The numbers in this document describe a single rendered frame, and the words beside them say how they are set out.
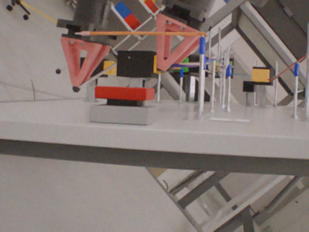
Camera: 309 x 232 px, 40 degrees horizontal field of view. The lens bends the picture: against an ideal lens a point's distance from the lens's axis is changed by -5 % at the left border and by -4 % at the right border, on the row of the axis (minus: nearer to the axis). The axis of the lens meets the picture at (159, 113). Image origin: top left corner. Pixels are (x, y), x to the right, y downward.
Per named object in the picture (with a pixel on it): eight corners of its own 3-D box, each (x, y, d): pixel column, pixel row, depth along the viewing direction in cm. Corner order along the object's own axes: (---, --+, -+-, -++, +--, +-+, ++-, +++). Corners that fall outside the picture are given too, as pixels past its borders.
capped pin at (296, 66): (297, 119, 65) (300, 62, 64) (288, 118, 66) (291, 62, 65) (299, 119, 66) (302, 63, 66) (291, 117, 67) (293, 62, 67)
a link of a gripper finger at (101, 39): (102, 90, 73) (113, 35, 72) (83, 89, 66) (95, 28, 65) (68, 83, 74) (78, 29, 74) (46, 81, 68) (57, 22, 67)
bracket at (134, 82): (134, 109, 71) (135, 78, 70) (148, 110, 70) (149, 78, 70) (123, 110, 66) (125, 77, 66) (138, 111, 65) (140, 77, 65)
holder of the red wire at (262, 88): (275, 107, 125) (276, 70, 125) (268, 108, 113) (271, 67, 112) (257, 106, 127) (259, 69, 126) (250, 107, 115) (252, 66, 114)
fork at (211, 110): (204, 112, 72) (208, 25, 71) (206, 112, 73) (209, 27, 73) (216, 113, 71) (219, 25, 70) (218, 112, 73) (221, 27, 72)
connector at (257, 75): (268, 82, 113) (269, 70, 112) (267, 82, 111) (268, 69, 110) (252, 81, 114) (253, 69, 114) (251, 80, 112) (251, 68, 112)
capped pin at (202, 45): (191, 119, 54) (195, 30, 53) (203, 119, 54) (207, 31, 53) (193, 119, 52) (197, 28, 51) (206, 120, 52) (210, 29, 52)
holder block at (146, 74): (125, 77, 71) (127, 52, 70) (159, 78, 69) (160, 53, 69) (116, 76, 67) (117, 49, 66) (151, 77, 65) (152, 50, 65)
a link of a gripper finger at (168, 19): (187, 80, 69) (212, 26, 68) (178, 78, 62) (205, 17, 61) (149, 62, 71) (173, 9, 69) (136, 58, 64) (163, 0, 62)
